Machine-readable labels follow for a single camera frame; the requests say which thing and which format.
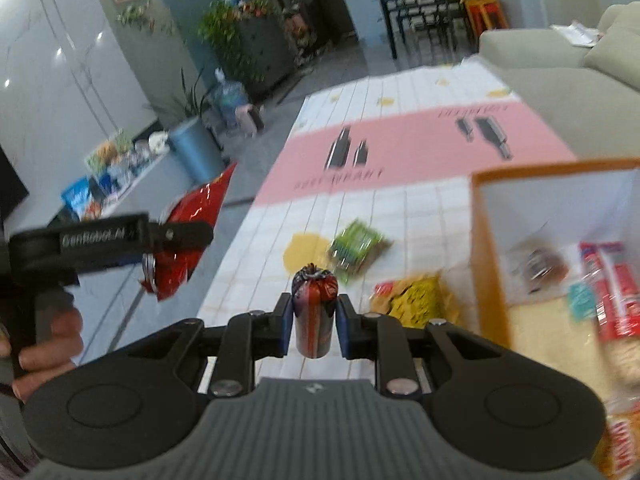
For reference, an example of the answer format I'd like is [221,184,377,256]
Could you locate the dark red sausage snack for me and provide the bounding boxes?
[292,263,338,359]

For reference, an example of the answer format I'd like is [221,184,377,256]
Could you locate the yellow waffle packet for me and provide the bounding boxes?
[369,272,462,328]

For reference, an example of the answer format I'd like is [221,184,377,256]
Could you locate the green nut snack packet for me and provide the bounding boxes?
[326,220,392,283]

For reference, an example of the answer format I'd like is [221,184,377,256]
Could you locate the red snack bag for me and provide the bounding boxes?
[141,162,236,301]

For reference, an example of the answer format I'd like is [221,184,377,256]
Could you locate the left hand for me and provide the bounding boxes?
[1,307,84,401]

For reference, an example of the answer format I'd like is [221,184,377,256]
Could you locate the pink white checkered tablecloth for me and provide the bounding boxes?
[196,56,580,396]

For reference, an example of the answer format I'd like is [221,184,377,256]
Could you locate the pink space heater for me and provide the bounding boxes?
[235,104,265,136]

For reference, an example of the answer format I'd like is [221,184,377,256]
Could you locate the potted green plant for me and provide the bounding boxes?
[143,65,216,129]

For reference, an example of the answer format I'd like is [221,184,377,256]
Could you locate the orange cardboard box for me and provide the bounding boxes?
[471,158,639,479]

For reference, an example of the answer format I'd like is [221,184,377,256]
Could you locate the water jug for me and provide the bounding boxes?
[213,67,250,129]

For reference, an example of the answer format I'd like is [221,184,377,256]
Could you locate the red white snack packet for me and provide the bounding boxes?
[579,242,639,342]

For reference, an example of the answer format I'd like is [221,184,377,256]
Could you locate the dark grey cabinet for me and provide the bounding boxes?
[238,16,295,99]

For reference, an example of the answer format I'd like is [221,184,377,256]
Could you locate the dark dining table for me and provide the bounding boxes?
[376,0,475,61]

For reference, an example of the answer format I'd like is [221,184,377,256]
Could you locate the beige sofa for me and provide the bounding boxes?
[478,1,640,158]

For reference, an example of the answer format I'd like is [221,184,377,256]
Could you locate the orange stool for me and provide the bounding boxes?
[464,0,510,39]

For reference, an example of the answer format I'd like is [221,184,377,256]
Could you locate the papers on sofa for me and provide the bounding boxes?
[550,21,603,49]

